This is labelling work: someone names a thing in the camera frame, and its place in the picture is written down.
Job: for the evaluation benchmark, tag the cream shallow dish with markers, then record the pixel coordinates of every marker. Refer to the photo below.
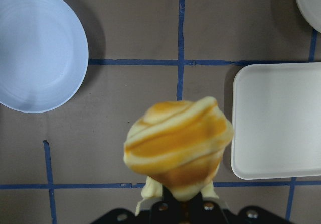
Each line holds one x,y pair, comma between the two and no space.
310,10

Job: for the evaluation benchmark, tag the blue plate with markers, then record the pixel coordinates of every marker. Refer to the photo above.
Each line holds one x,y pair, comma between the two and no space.
44,54

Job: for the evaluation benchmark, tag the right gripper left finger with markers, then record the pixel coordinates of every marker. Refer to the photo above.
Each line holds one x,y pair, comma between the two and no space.
168,210

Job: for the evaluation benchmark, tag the white rectangular tray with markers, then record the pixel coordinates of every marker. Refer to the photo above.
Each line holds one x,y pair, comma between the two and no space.
276,119

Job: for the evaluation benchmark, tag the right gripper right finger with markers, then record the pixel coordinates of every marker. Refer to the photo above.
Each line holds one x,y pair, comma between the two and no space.
205,210

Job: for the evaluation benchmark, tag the orange striped bread roll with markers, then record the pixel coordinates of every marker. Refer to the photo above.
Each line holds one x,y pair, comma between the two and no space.
178,146

